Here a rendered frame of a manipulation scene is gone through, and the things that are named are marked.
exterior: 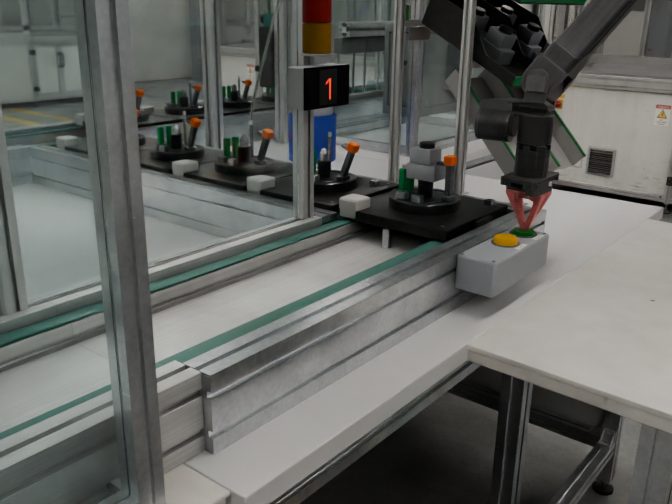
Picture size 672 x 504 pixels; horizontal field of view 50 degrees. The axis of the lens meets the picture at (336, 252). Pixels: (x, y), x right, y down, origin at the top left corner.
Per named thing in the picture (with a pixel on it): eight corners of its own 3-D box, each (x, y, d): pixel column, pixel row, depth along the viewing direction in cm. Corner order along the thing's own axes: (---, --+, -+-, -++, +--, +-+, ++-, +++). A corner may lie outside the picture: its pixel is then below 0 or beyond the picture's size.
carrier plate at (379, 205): (507, 214, 144) (508, 203, 143) (445, 242, 126) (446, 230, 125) (406, 194, 158) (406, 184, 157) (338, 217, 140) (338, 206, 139)
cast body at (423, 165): (445, 178, 139) (448, 142, 137) (434, 182, 136) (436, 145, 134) (409, 172, 144) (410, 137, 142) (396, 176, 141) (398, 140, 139)
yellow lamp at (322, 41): (337, 53, 125) (337, 23, 124) (318, 54, 121) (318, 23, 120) (315, 51, 128) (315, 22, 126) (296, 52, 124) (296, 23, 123)
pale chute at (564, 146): (572, 166, 170) (586, 155, 167) (540, 174, 162) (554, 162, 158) (510, 73, 178) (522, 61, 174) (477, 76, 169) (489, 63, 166)
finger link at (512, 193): (500, 228, 128) (505, 177, 125) (518, 220, 133) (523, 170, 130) (536, 236, 124) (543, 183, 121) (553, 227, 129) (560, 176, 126)
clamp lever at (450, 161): (455, 195, 137) (458, 155, 135) (450, 197, 136) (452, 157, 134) (439, 192, 140) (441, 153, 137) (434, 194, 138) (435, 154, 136)
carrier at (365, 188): (400, 193, 159) (403, 136, 155) (332, 215, 141) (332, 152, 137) (316, 176, 173) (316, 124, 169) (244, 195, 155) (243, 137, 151)
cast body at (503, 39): (509, 65, 154) (524, 34, 150) (496, 65, 152) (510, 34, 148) (483, 46, 159) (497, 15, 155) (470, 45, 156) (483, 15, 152)
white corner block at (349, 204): (370, 216, 141) (371, 196, 140) (356, 221, 137) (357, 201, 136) (351, 212, 144) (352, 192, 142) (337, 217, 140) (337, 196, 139)
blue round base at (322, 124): (345, 159, 238) (346, 113, 233) (314, 166, 226) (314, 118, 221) (309, 153, 247) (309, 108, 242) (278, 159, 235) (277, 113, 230)
